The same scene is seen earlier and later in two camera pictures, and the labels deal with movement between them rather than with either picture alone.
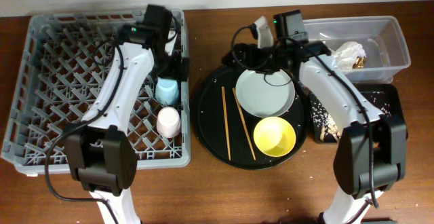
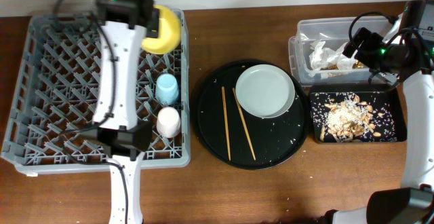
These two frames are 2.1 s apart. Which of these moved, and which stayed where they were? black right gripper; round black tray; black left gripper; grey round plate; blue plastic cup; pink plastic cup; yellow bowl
Moved: black right gripper; black left gripper; yellow bowl
Stayed: pink plastic cup; blue plastic cup; grey round plate; round black tray
